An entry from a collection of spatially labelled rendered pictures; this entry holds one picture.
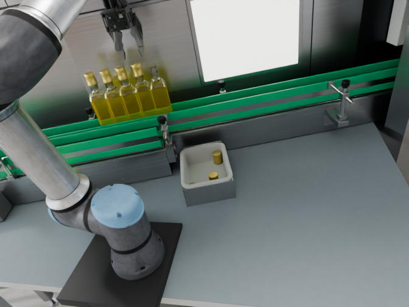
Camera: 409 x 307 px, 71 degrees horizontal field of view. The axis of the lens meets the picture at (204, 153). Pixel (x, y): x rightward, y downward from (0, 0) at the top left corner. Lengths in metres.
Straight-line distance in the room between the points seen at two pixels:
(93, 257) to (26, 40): 0.64
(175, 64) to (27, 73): 0.76
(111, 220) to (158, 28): 0.74
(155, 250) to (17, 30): 0.59
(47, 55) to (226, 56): 0.81
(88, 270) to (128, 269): 0.14
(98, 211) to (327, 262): 0.59
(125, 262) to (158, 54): 0.77
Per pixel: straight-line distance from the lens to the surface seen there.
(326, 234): 0.90
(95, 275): 0.92
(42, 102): 1.42
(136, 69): 1.08
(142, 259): 0.82
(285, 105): 1.18
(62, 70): 1.33
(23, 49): 0.53
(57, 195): 0.78
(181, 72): 1.22
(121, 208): 0.72
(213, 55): 1.22
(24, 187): 1.30
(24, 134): 0.68
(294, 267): 0.84
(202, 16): 1.18
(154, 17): 1.17
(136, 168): 1.12
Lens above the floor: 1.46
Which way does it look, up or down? 36 degrees down
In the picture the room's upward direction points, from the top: 12 degrees counter-clockwise
